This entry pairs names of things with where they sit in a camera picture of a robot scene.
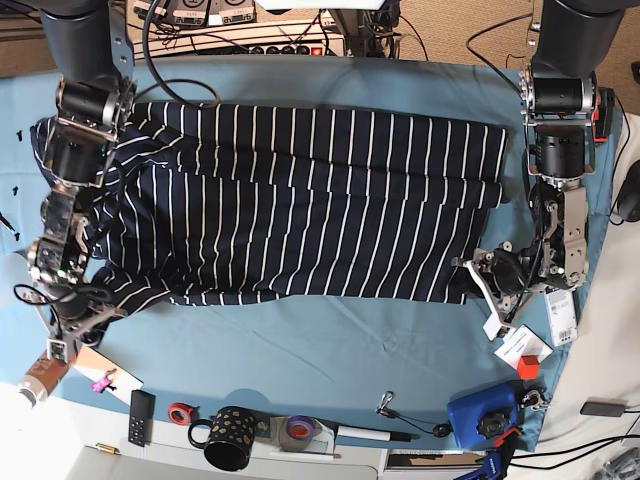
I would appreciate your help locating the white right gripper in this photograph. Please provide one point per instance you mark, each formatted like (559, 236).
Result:
(73, 320)

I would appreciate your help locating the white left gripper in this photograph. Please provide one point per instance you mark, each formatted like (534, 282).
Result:
(501, 280)

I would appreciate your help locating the navy white striped t-shirt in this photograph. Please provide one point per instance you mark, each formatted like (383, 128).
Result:
(239, 205)

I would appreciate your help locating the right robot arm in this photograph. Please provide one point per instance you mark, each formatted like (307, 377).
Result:
(89, 44)

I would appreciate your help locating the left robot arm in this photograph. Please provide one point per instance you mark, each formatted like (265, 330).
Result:
(563, 108)

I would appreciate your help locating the orange brown bottle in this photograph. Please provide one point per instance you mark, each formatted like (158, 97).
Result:
(41, 379)

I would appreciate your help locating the black remote control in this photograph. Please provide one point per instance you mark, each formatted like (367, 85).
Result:
(141, 412)

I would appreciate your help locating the white paper card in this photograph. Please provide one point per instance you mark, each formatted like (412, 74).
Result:
(523, 342)

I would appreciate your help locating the clear plastic bit case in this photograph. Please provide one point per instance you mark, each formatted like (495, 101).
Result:
(562, 316)

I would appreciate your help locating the small orange cube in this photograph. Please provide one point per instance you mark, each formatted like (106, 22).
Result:
(528, 367)

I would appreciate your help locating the red tape roll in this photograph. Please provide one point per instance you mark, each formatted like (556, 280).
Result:
(180, 413)

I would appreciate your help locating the teal table cloth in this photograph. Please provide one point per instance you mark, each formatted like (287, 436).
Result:
(324, 356)

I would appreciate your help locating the blue plastic box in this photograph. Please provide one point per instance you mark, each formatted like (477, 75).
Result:
(465, 412)

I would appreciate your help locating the black knob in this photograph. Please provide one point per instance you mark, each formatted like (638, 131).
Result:
(492, 424)

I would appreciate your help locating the black mug yellow pattern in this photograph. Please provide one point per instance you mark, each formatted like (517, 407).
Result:
(230, 438)

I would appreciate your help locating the white black marker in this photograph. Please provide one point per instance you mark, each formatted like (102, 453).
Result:
(375, 435)

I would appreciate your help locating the blue black bar clamp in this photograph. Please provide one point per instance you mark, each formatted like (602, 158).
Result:
(496, 462)

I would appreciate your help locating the black power adapter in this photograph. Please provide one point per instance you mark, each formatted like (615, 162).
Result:
(603, 408)

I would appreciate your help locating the black computer mouse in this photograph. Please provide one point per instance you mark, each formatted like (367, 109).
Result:
(628, 203)

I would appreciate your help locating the purple tape roll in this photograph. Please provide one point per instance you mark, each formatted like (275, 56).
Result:
(300, 427)

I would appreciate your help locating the orange black clamp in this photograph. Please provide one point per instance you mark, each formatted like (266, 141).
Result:
(603, 115)

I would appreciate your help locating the black power strip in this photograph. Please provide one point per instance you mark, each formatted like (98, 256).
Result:
(304, 50)

